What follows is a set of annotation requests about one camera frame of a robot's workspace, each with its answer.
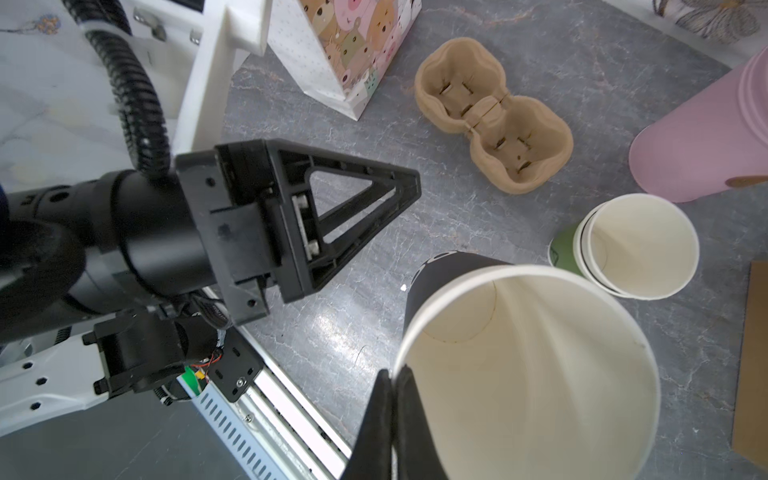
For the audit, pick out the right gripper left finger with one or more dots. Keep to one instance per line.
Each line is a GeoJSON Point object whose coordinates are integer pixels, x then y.
{"type": "Point", "coordinates": [371, 456]}

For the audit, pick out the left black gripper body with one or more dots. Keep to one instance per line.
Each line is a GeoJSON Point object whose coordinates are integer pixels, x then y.
{"type": "Point", "coordinates": [256, 215]}

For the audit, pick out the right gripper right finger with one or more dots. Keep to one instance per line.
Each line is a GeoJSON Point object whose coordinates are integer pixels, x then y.
{"type": "Point", "coordinates": [416, 454]}

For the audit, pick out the black paper coffee cup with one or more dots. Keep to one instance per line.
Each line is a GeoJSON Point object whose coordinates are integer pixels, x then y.
{"type": "Point", "coordinates": [527, 372]}

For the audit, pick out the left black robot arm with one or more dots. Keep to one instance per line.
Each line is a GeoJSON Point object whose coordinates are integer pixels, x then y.
{"type": "Point", "coordinates": [167, 255]}

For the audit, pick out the white cartoon paper gift bag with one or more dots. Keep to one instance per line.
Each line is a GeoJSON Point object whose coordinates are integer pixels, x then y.
{"type": "Point", "coordinates": [338, 51]}

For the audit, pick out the brown pulp cup carrier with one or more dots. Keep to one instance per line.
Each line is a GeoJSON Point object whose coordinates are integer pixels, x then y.
{"type": "Point", "coordinates": [517, 142]}

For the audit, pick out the stacked green paper cups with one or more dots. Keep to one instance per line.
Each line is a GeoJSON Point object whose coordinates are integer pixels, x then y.
{"type": "Point", "coordinates": [635, 246]}

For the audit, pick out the brown cardboard tray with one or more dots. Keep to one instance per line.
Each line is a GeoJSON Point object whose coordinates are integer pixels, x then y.
{"type": "Point", "coordinates": [749, 435]}

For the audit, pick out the pink cup holder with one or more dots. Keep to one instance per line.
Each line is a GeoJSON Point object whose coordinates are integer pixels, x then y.
{"type": "Point", "coordinates": [715, 141]}

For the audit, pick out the aluminium mounting rail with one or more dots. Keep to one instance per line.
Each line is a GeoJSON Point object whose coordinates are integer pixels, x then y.
{"type": "Point", "coordinates": [264, 420]}

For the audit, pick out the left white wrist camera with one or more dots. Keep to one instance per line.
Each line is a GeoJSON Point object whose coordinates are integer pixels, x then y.
{"type": "Point", "coordinates": [198, 57]}

